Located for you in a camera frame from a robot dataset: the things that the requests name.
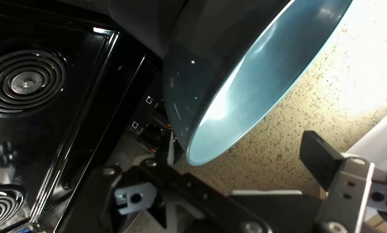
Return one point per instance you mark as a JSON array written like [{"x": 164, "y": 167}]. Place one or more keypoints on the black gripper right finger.
[{"x": 352, "y": 185}]

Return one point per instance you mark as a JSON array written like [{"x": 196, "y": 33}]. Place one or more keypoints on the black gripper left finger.
[{"x": 108, "y": 197}]

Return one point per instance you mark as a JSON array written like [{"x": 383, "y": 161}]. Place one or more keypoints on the large teal bowl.
[{"x": 231, "y": 61}]

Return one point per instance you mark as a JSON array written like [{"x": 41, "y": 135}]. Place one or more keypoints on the black kitchen stove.
[{"x": 66, "y": 75}]

